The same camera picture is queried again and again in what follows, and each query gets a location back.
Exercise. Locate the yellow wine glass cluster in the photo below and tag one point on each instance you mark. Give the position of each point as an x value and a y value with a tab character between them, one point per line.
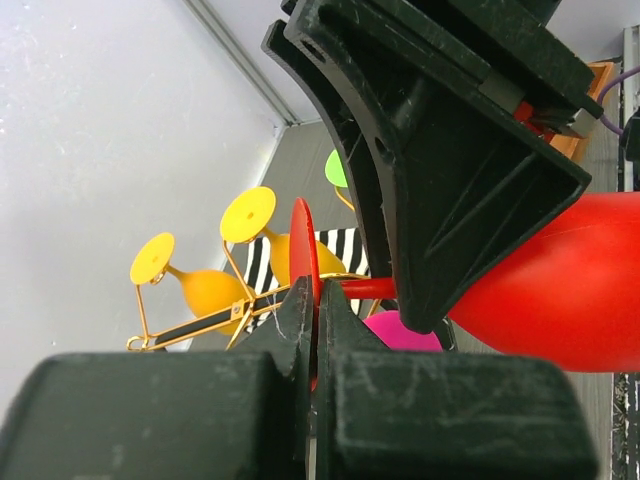
204	291

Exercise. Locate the black white striped cloth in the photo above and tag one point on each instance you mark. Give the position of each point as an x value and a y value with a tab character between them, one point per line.
334	254

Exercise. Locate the orange wooden compartment tray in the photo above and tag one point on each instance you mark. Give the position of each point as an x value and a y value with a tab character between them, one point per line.
574	147

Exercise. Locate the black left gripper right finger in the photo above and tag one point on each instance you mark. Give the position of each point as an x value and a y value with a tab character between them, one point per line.
385	414

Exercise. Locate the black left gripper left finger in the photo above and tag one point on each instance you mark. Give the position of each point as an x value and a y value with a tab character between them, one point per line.
236	414

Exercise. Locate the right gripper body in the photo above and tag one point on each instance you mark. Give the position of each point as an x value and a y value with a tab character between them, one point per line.
470	69

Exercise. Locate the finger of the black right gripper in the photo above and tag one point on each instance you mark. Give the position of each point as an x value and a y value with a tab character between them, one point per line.
356	159
432	184

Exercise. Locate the gold wine glass rack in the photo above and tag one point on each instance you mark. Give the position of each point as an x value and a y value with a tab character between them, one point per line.
226	320

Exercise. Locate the red plastic wine glass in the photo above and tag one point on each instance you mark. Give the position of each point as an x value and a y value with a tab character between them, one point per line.
566	292

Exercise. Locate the pink plastic wine glass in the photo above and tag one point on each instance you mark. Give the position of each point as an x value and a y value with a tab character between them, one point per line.
388	327

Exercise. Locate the green plastic wine glass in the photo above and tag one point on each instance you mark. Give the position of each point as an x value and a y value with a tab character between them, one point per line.
334	171

